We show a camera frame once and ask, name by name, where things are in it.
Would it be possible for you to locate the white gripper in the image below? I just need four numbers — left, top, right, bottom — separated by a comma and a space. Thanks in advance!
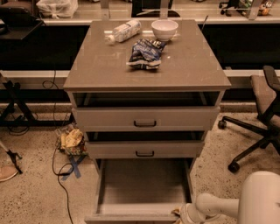
171, 203, 221, 224

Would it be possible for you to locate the grey bottom drawer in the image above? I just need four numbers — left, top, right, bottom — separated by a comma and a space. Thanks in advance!
85, 158, 193, 224

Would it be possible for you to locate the grey drawer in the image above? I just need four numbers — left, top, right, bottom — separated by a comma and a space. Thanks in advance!
86, 141, 204, 158
85, 158, 193, 224
72, 107, 220, 131

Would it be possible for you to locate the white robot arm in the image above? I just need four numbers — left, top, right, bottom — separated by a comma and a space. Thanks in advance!
172, 171, 280, 224

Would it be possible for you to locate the grey middle drawer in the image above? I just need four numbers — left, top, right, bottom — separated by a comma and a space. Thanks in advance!
86, 141, 204, 158

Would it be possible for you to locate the grey drawer cabinet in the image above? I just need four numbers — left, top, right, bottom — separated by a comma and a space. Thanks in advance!
62, 18, 232, 176

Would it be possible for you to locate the grey top drawer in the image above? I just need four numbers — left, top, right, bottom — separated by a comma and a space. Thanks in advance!
72, 107, 220, 131

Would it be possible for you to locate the blue tape cross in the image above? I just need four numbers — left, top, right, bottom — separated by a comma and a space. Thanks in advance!
61, 155, 86, 180

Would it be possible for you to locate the colourful snack bag pile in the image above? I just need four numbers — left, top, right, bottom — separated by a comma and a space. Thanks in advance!
55, 123, 88, 156

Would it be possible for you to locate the black office chair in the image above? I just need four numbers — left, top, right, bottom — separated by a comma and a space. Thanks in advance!
218, 66, 280, 173

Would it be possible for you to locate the blue crumpled chip bag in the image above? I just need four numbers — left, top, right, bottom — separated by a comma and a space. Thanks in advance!
127, 38, 166, 70

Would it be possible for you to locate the white bowl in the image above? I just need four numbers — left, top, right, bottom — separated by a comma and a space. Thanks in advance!
151, 19, 179, 41

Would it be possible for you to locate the grabber stick tool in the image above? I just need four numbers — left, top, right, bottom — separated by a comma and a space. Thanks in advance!
0, 140, 23, 174

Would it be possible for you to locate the clear plastic water bottle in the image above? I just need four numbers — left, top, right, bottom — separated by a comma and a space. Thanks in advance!
105, 20, 142, 44

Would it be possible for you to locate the white plastic bag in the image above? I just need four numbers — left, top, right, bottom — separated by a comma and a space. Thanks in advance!
36, 0, 78, 18

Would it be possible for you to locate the black side table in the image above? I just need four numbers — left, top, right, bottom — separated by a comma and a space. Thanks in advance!
0, 6, 44, 40

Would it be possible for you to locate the black floor cable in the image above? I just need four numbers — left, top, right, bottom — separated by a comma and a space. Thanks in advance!
41, 69, 74, 224

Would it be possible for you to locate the black stand frame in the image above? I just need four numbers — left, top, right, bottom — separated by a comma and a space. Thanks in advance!
0, 73, 74, 127

